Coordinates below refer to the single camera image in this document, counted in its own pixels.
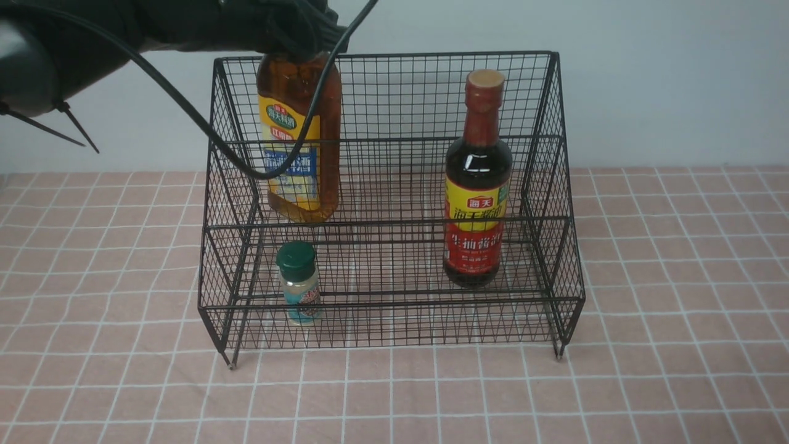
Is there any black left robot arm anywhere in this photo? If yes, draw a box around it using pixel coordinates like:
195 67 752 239
2 1 346 117

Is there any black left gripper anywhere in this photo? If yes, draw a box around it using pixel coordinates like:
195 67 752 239
215 1 348 62

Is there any pink checkered tablecloth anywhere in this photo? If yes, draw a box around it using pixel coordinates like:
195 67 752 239
2 166 787 443

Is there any dark soy sauce bottle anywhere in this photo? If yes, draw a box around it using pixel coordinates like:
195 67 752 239
443 68 513 289

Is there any black camera cable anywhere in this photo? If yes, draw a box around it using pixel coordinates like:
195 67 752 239
0 0 380 181

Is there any small green-capped seasoning jar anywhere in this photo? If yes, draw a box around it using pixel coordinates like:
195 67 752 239
276 240 323 326

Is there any amber cooking wine bottle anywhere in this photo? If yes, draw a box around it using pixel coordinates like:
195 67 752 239
256 53 343 224

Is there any black wire mesh rack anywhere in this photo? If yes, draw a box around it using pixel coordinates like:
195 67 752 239
198 51 586 368

